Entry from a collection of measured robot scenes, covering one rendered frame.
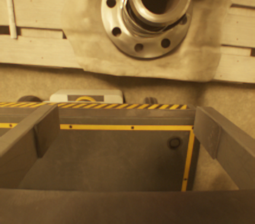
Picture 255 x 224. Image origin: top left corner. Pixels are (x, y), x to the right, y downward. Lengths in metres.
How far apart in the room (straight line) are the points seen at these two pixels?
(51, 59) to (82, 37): 0.13
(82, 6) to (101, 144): 0.39
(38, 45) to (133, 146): 0.43
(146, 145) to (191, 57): 0.31
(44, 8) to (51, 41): 0.10
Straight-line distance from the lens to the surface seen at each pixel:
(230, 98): 0.91
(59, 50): 0.63
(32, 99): 0.76
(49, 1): 0.65
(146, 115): 0.45
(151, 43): 0.54
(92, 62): 0.58
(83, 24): 0.58
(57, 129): 0.16
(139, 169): 0.54
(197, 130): 0.17
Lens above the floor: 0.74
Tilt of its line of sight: 73 degrees down
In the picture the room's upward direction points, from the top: 177 degrees clockwise
